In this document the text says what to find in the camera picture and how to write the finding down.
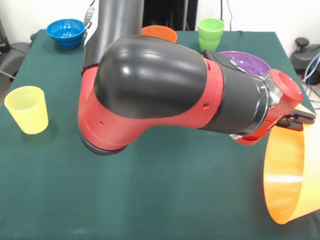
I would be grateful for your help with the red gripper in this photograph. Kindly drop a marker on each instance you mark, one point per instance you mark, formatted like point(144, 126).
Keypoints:
point(287, 87)

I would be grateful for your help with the large yellow-orange bowl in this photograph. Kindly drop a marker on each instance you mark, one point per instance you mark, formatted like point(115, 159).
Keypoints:
point(282, 162)

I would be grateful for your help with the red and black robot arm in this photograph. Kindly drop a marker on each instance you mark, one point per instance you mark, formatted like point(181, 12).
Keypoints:
point(150, 82)

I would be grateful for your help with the purple bowl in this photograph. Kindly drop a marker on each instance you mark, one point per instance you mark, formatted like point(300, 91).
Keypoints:
point(250, 62)

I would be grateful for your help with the green cup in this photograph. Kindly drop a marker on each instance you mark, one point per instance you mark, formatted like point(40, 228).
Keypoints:
point(211, 32)

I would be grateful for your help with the dark green tablecloth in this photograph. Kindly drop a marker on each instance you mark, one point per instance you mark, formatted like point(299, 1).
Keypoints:
point(160, 187)

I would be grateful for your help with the red-orange bowl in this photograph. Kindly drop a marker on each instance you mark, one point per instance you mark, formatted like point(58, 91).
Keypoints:
point(162, 32)

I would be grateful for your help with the blue bowl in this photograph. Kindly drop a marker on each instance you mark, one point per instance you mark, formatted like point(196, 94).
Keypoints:
point(65, 30)

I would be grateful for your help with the yellow cup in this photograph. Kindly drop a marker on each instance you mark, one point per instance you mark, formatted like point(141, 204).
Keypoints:
point(27, 115)

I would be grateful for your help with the grey office chair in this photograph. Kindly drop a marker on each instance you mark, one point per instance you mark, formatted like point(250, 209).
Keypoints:
point(15, 55)

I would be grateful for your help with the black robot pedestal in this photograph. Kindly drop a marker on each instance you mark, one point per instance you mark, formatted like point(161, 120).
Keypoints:
point(170, 12)

